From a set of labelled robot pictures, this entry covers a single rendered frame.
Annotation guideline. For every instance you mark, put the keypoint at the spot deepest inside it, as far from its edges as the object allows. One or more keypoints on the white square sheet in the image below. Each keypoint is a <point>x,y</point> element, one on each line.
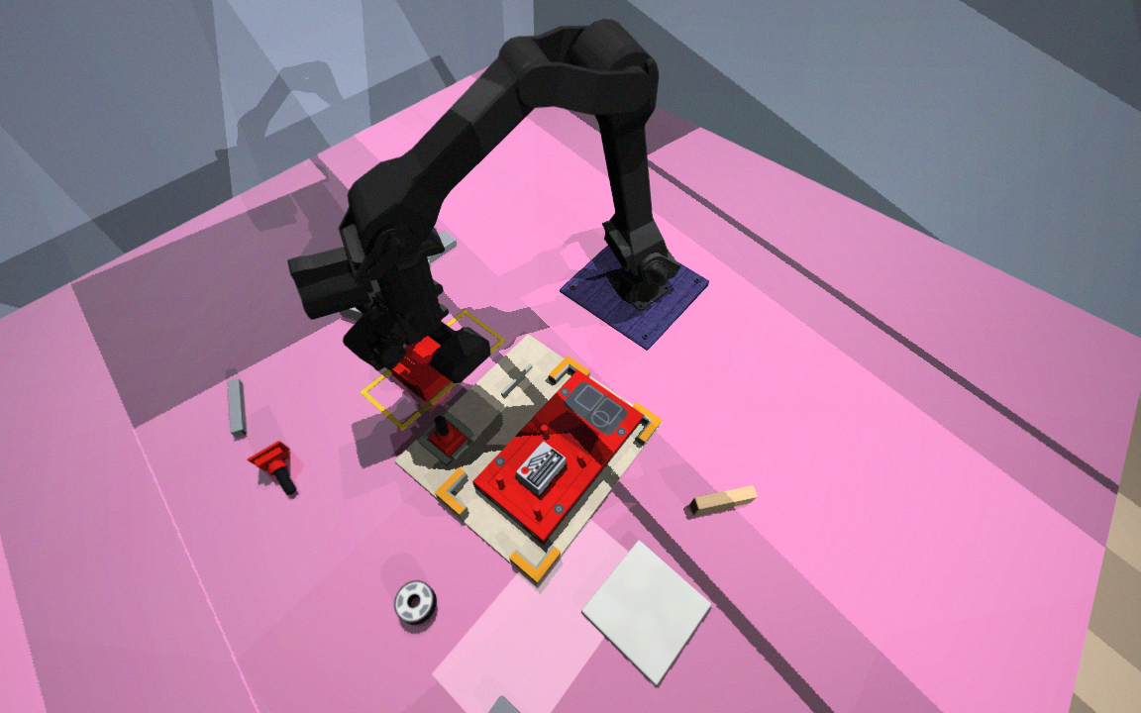
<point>647,611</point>

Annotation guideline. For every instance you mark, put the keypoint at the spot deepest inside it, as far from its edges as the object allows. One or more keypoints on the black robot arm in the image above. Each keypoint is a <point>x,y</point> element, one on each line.
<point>388,230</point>

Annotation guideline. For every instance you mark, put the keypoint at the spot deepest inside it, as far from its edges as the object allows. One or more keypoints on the beige rectangular block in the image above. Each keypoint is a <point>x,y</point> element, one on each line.
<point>723,500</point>

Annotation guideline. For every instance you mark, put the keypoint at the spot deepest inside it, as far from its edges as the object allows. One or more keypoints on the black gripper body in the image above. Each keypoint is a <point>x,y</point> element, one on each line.
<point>460,352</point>

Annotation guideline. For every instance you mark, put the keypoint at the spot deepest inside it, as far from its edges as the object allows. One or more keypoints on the white toy wheel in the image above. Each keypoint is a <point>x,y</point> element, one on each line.
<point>404,597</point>

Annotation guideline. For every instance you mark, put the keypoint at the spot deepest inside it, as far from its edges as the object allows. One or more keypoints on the dark grey rectangular bar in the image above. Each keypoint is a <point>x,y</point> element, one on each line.
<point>237,408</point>

